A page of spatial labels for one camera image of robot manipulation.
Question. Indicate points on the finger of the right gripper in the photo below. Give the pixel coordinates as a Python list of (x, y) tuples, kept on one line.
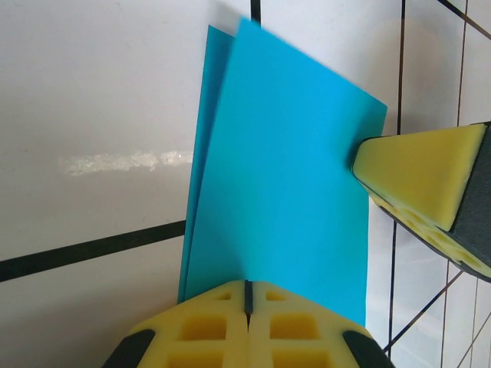
[(414, 172)]

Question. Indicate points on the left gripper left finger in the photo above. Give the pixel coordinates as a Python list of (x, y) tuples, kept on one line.
[(199, 333)]

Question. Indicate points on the blue paper sheet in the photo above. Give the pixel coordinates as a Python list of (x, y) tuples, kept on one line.
[(284, 172)]

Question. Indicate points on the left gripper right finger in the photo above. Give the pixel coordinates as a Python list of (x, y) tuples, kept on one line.
[(299, 337)]

